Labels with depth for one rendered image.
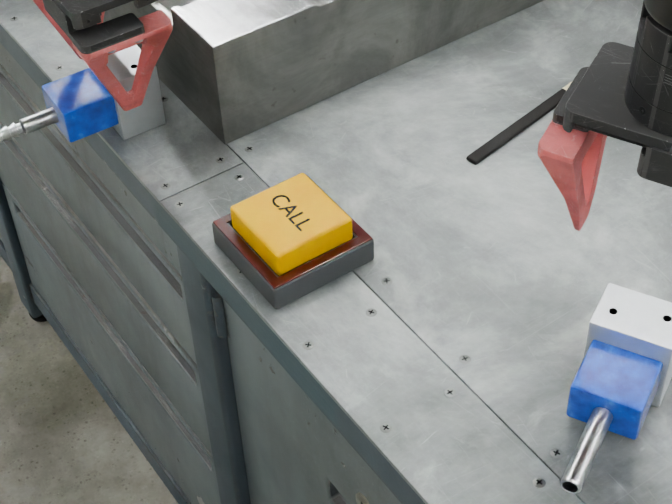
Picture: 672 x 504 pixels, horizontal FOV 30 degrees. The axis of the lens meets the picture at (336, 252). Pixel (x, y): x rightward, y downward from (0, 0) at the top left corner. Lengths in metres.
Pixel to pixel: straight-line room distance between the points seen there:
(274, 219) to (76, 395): 1.05
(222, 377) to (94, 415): 0.67
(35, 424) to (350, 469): 0.89
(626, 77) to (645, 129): 0.04
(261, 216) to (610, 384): 0.26
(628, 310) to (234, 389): 0.53
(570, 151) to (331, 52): 0.36
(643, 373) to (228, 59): 0.37
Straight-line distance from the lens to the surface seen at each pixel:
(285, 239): 0.81
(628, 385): 0.74
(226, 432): 1.24
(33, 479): 1.78
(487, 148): 0.93
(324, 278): 0.83
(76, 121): 0.94
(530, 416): 0.77
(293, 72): 0.95
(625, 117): 0.63
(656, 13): 0.59
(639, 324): 0.75
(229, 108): 0.93
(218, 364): 1.16
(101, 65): 0.88
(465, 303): 0.82
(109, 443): 1.79
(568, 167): 0.64
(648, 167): 0.63
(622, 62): 0.66
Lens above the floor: 1.40
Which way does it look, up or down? 45 degrees down
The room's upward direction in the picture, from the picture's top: 3 degrees counter-clockwise
